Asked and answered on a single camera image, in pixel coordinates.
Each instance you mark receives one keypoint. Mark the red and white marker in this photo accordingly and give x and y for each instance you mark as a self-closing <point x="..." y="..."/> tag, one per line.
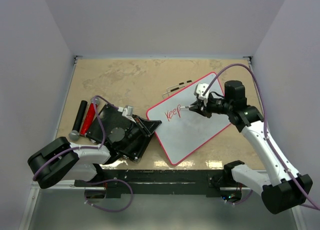
<point x="187" y="107"/>

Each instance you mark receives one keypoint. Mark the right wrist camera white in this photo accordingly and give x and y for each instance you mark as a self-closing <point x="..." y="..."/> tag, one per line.
<point x="201" y="92"/>

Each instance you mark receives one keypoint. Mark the red microphone silver head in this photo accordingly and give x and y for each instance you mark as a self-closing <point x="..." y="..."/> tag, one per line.
<point x="86" y="122"/>

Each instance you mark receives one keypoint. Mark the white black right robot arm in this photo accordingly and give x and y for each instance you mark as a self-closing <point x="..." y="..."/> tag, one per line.
<point x="283" y="187"/>

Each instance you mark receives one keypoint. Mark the wire whiteboard stand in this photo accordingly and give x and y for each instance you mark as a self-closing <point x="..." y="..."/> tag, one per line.
<point x="174" y="88"/>

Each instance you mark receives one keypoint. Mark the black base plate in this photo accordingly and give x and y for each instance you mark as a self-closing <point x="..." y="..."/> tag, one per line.
<point x="207" y="183"/>

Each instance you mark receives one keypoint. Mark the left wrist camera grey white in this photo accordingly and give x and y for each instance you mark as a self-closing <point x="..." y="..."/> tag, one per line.
<point x="126" y="111"/>

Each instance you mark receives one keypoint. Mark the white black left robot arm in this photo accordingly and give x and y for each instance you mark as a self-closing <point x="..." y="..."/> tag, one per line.
<point x="63" y="160"/>

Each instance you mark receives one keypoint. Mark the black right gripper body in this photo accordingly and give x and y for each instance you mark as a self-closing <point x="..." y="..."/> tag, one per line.
<point x="208" y="108"/>

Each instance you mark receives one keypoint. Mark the black microphone tube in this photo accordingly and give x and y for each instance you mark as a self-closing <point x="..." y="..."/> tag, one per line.
<point x="80" y="115"/>

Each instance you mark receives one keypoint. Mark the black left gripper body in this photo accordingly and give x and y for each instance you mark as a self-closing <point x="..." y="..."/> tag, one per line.
<point x="135" y="130"/>

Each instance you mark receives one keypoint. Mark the pink framed whiteboard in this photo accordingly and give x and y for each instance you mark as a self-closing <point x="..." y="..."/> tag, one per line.
<point x="182" y="131"/>

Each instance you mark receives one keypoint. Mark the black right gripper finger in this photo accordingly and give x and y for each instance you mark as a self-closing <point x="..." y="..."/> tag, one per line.
<point x="199" y="110"/>
<point x="197" y="103"/>

